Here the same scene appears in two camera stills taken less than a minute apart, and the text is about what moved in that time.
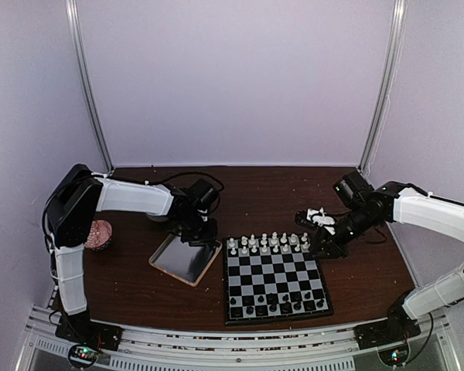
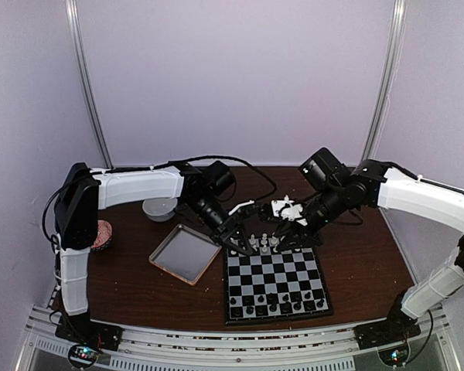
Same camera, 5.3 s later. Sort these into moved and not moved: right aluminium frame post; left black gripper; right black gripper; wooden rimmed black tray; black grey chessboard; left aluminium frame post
Moved: left black gripper; right black gripper
Not moved: wooden rimmed black tray; right aluminium frame post; black grey chessboard; left aluminium frame post
